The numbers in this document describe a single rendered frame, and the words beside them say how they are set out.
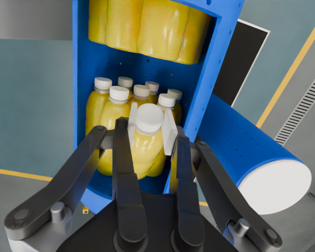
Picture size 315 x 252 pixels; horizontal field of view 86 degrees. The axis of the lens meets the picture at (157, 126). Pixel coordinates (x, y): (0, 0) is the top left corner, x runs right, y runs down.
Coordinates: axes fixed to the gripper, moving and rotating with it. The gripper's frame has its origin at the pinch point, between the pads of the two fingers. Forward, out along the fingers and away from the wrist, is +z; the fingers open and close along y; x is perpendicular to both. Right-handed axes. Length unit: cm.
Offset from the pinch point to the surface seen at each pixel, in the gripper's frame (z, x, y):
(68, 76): 128, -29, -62
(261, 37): 114, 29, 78
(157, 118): 2.3, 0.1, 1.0
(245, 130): 47, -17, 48
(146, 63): 32.7, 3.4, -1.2
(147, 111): 3.1, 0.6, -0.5
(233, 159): 35, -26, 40
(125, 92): 15.1, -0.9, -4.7
